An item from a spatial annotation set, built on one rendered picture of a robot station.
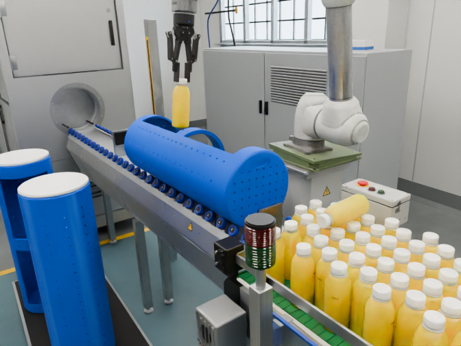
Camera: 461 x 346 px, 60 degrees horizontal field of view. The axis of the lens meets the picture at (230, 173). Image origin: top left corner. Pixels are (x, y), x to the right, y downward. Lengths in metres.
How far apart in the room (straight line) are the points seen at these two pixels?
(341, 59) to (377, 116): 1.41
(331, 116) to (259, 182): 0.54
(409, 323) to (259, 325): 0.31
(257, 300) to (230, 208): 0.51
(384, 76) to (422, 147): 1.32
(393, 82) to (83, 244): 2.35
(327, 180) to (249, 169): 0.73
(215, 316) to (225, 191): 0.39
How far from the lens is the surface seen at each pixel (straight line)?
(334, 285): 1.02
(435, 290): 1.01
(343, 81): 1.76
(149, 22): 2.67
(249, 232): 0.80
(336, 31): 1.72
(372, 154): 3.15
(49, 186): 1.82
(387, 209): 1.37
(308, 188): 1.93
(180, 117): 1.52
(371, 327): 1.00
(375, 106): 3.06
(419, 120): 4.21
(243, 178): 1.34
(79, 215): 1.78
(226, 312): 1.21
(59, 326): 2.04
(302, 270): 1.09
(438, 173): 4.21
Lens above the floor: 1.62
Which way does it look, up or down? 19 degrees down
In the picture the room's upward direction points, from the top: 2 degrees counter-clockwise
